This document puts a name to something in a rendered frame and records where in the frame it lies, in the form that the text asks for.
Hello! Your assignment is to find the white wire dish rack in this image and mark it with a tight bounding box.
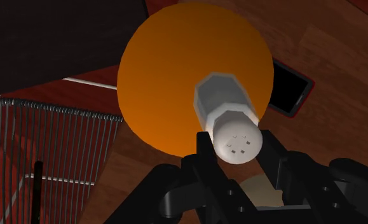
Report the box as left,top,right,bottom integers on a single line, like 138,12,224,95
0,77,125,224

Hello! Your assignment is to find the black utensil handle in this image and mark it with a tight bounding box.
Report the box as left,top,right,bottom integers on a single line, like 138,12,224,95
30,160,44,224

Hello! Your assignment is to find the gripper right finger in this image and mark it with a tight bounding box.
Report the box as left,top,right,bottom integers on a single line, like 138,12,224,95
255,129,368,224

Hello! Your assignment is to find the white salt shaker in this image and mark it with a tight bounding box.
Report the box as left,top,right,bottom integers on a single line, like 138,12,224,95
193,71,264,165

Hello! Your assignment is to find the beige round object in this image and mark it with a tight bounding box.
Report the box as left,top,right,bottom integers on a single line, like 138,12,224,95
238,174,285,208

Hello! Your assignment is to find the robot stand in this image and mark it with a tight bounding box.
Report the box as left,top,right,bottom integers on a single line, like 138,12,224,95
0,0,150,97

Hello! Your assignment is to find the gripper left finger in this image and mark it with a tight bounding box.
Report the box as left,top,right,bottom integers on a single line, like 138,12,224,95
104,131,259,224

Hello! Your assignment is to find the black phone with red case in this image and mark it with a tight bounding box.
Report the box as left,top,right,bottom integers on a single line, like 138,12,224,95
266,57,316,119

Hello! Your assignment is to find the orange round plate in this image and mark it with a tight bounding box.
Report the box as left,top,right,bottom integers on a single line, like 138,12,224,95
116,2,275,158

